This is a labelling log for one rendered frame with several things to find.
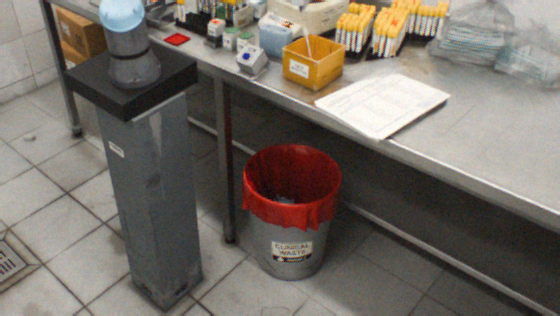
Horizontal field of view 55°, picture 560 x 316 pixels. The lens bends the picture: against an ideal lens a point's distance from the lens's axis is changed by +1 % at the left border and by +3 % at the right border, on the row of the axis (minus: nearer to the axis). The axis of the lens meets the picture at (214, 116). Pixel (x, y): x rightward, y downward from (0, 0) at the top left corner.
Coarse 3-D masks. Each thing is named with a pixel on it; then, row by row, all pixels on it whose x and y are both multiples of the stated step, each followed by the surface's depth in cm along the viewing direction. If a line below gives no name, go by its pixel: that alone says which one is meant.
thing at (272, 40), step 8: (264, 24) 170; (264, 32) 168; (272, 32) 166; (280, 32) 164; (288, 32) 164; (264, 40) 170; (272, 40) 168; (280, 40) 166; (288, 40) 166; (264, 48) 171; (272, 48) 169; (280, 48) 167; (272, 56) 171; (280, 56) 169
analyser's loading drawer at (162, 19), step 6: (150, 6) 197; (162, 6) 195; (150, 12) 197; (156, 12) 194; (162, 12) 196; (150, 18) 193; (156, 18) 193; (162, 18) 190; (168, 18) 192; (174, 18) 194; (162, 24) 191; (168, 24) 193
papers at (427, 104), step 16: (368, 80) 154; (384, 80) 154; (400, 80) 154; (416, 80) 153; (336, 96) 148; (352, 96) 148; (368, 96) 147; (384, 96) 147; (400, 96) 147; (416, 96) 146; (432, 96) 146; (448, 96) 145; (336, 112) 142; (352, 112) 141; (368, 112) 141; (384, 112) 141; (400, 112) 140; (416, 112) 140; (352, 128) 138; (368, 128) 135; (384, 128) 135
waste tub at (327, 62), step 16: (288, 48) 157; (304, 48) 163; (320, 48) 162; (336, 48) 157; (288, 64) 157; (304, 64) 152; (320, 64) 149; (336, 64) 155; (304, 80) 155; (320, 80) 153
